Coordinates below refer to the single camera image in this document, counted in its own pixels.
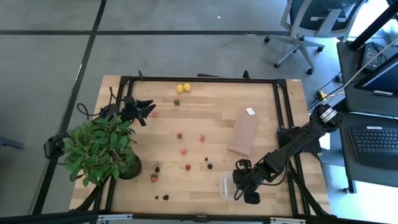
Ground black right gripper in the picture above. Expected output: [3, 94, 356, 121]
[241, 157, 276, 205]

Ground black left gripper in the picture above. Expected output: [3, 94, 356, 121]
[123, 96, 157, 121]

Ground clear plastic tupperware container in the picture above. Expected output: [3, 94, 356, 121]
[219, 170, 249, 203]

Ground potted green plant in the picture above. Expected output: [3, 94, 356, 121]
[62, 113, 143, 188]

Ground black desk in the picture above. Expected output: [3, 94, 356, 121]
[336, 39, 398, 189]

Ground black keyboard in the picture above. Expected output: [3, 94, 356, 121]
[348, 125, 398, 171]

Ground grey floor object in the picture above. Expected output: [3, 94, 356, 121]
[0, 136, 25, 149]

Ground white thin rod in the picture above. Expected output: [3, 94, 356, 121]
[338, 37, 398, 93]

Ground black computer monitor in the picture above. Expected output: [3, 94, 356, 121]
[354, 52, 398, 100]

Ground black power adapter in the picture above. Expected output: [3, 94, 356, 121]
[360, 42, 382, 72]

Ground white mesh office chair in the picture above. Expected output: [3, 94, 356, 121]
[263, 0, 368, 76]

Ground black diagonal pole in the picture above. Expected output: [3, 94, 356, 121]
[347, 0, 398, 52]

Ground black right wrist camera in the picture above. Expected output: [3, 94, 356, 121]
[232, 167, 247, 187]

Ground black horizontal frame bar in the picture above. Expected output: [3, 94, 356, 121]
[0, 210, 398, 224]

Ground black floor cables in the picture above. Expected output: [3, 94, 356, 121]
[307, 70, 346, 110]

